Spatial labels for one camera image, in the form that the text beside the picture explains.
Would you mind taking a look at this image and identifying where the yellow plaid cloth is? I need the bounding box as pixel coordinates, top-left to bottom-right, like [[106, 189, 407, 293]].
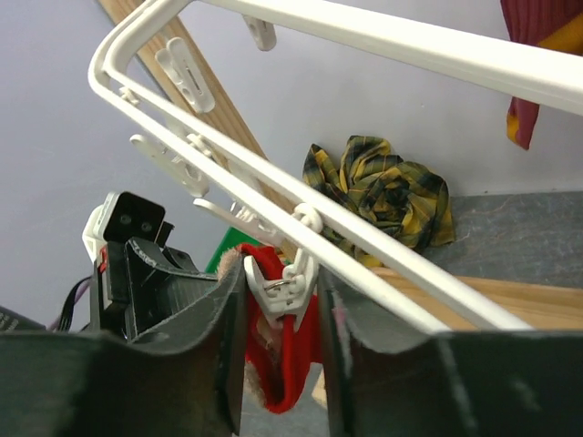
[[302, 135, 455, 253]]

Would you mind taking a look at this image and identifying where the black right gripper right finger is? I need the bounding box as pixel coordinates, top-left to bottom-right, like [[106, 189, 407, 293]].
[[318, 269, 582, 436]]

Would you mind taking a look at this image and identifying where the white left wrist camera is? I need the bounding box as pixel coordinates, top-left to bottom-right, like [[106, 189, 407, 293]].
[[82, 191, 175, 262]]

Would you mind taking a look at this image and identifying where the white hanger clip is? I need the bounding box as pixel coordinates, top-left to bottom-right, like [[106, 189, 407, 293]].
[[193, 198, 283, 247], [129, 134, 210, 198], [155, 36, 215, 114], [243, 249, 319, 331], [242, 15, 277, 51]]

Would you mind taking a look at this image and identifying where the wooden hanger stand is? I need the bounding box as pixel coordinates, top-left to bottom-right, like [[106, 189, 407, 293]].
[[97, 0, 583, 411]]

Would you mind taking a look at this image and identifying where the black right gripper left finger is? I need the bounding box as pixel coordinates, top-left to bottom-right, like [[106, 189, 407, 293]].
[[1, 263, 247, 436]]

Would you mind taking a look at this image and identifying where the beige red snowman sock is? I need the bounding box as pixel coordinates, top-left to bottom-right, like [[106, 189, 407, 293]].
[[213, 243, 324, 415]]

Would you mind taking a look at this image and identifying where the maroon orange sock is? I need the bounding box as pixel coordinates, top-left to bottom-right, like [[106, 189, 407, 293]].
[[499, 0, 583, 151]]

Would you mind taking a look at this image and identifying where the white plastic sock hanger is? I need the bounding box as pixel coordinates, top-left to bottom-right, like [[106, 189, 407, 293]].
[[88, 1, 582, 333]]

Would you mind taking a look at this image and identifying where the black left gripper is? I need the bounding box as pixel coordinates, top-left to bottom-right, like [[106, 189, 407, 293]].
[[89, 239, 218, 340]]

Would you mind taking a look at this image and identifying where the green plastic bin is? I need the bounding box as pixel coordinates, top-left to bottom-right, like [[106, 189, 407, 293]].
[[204, 227, 250, 277]]

